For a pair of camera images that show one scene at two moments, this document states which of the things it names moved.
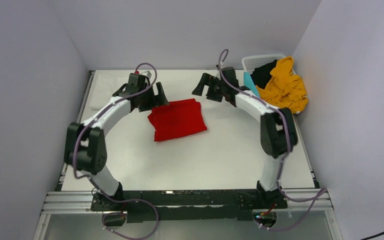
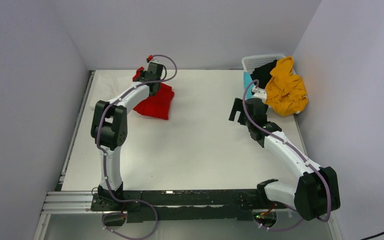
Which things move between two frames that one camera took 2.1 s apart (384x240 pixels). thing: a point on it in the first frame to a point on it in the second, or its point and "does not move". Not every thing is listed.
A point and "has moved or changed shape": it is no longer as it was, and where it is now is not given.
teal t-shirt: (249, 83) does not move
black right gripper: (208, 80) to (238, 106)
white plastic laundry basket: (250, 63) does not move
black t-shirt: (261, 75) does not move
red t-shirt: (178, 118) has moved or changed shape
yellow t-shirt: (284, 88) does not move
